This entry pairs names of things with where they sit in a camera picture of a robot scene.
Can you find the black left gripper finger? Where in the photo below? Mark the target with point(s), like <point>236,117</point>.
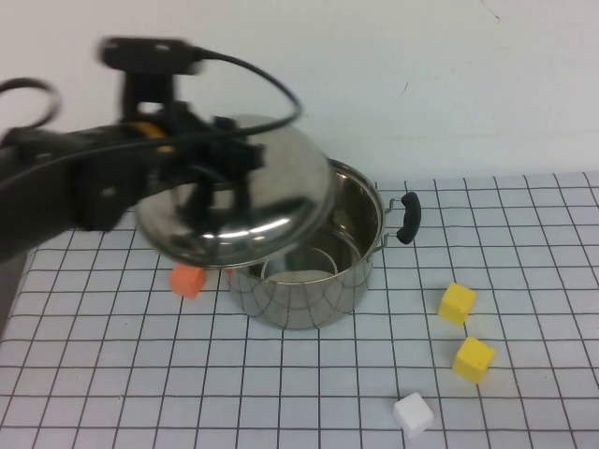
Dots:
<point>241,192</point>
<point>202,198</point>

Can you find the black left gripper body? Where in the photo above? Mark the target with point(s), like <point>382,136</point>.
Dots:
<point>206,149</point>

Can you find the stainless steel lid black knob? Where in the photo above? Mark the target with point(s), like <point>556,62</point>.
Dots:
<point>281,187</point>

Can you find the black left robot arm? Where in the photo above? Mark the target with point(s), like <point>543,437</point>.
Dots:
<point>56,187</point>

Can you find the orange cube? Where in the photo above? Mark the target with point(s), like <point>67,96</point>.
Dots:
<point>186,280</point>

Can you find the yellow cube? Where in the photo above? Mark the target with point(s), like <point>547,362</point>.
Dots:
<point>472,359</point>
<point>456,303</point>

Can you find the white cube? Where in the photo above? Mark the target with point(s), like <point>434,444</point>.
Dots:
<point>412,414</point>

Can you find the white black-grid tablecloth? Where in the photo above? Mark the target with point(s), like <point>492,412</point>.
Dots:
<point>515,280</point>

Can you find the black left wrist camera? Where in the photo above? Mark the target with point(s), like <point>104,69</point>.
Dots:
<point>150,58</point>

